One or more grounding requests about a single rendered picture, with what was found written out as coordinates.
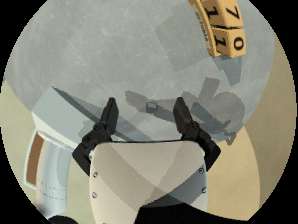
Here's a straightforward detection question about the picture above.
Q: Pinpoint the wooden number cube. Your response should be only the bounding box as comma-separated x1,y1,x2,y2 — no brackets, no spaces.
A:
200,0,244,28
211,26,246,58

